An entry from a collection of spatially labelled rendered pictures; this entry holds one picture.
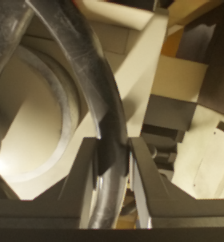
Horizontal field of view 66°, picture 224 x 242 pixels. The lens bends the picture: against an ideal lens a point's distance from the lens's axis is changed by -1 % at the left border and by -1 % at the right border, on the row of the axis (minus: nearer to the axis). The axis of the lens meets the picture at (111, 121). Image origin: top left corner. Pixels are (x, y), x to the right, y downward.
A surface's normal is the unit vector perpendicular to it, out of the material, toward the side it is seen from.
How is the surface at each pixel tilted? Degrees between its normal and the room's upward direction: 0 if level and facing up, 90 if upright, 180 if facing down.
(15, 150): 96
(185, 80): 90
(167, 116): 90
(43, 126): 120
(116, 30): 90
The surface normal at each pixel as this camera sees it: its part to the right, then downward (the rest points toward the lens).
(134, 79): 0.00, 0.29
